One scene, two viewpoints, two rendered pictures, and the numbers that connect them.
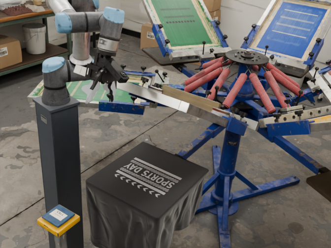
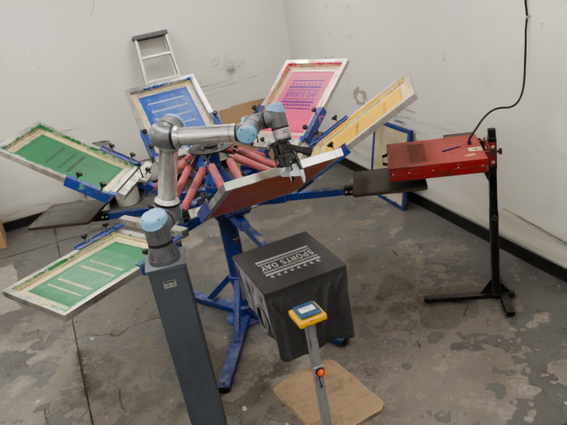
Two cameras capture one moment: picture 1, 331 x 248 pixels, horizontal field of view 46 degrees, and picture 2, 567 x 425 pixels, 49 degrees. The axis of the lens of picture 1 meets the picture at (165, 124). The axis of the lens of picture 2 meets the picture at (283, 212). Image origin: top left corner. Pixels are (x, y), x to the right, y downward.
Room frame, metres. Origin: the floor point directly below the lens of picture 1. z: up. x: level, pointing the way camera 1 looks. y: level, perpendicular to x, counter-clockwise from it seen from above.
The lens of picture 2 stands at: (-0.18, 2.21, 2.44)
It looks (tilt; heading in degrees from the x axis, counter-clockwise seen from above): 24 degrees down; 310
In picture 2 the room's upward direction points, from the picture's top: 10 degrees counter-clockwise
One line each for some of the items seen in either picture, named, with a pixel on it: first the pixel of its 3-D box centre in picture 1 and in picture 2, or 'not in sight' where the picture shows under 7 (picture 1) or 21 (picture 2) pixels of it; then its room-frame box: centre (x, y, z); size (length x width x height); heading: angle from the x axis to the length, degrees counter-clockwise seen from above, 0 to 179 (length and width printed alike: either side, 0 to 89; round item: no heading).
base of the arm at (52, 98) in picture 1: (55, 91); (162, 249); (1.89, 0.60, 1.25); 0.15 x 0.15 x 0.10
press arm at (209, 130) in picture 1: (195, 145); (255, 236); (2.05, -0.20, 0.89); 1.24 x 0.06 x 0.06; 149
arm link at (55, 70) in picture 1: (55, 71); (156, 226); (1.89, 0.60, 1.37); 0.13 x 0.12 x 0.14; 116
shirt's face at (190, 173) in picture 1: (149, 174); (287, 260); (1.62, 0.06, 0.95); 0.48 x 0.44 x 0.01; 149
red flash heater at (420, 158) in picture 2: not in sight; (437, 157); (1.33, -1.20, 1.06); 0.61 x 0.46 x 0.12; 29
